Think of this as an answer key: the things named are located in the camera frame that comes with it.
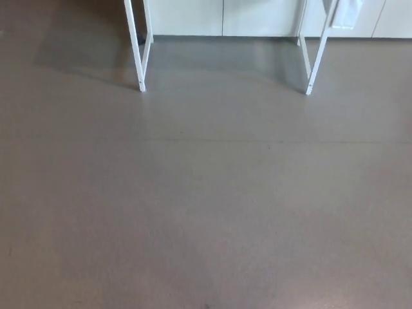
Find white cabinet doors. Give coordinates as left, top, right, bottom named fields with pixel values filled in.
left=148, top=0, right=412, bottom=39

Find white hanging cloth bag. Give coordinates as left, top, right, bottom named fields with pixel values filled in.
left=330, top=0, right=366, bottom=32

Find white metal table leg frame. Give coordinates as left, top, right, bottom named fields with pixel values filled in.
left=294, top=0, right=339, bottom=96
left=124, top=0, right=155, bottom=93

